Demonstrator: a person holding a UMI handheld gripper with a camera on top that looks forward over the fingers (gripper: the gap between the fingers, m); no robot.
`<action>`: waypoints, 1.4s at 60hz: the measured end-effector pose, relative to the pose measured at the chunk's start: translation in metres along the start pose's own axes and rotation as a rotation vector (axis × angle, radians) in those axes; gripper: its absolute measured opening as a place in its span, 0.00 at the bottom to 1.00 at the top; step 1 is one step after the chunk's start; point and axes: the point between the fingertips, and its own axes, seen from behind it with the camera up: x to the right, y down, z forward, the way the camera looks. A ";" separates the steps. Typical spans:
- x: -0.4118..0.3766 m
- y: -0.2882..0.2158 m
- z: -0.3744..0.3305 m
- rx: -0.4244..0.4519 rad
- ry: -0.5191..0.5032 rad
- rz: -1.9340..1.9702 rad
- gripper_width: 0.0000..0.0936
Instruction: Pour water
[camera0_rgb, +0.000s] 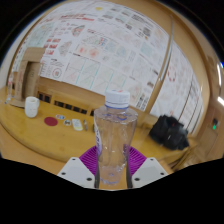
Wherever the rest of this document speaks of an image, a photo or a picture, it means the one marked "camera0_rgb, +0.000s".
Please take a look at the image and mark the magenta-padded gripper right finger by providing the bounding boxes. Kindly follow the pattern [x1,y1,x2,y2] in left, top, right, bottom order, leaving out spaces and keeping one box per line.
[125,145,169,190]

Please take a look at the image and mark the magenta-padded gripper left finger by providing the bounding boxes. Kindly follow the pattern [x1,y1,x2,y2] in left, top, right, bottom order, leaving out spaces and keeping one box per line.
[57,145,101,190]

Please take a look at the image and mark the clear plastic water bottle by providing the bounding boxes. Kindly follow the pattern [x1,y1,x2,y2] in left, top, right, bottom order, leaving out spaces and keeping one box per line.
[93,89,139,186]

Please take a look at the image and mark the black backpack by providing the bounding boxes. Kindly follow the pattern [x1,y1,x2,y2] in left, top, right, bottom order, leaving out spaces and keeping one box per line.
[148,114,190,151]

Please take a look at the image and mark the white remote control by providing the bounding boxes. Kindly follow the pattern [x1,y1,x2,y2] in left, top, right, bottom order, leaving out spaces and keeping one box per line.
[71,118,84,132]

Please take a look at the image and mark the flat round red coaster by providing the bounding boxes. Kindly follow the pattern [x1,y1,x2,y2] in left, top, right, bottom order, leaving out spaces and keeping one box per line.
[43,116,59,127]

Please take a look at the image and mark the white mug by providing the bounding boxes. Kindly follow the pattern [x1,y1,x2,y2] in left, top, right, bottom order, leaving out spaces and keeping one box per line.
[24,96,41,119]

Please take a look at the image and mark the printed wall posters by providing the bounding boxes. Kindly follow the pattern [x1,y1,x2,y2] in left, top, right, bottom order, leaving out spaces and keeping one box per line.
[11,0,205,129]

